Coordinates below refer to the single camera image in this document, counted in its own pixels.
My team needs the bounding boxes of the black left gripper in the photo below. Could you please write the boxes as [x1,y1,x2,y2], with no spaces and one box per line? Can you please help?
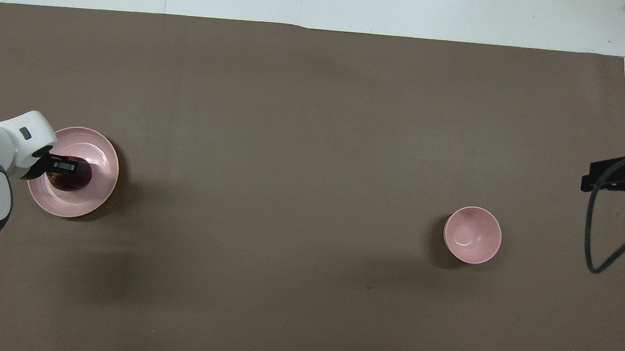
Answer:
[18,143,94,186]

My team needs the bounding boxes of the dark red apple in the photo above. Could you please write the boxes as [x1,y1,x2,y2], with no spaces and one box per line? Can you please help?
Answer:
[46,154,95,195]

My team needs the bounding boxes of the pink plate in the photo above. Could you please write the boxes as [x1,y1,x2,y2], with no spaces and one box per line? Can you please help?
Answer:
[25,123,123,222]

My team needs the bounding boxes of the pink bowl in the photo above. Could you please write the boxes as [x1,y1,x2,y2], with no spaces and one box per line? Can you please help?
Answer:
[441,204,504,266]

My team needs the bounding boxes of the brown table mat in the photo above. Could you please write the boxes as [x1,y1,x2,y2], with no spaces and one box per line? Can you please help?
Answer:
[0,1,625,351]

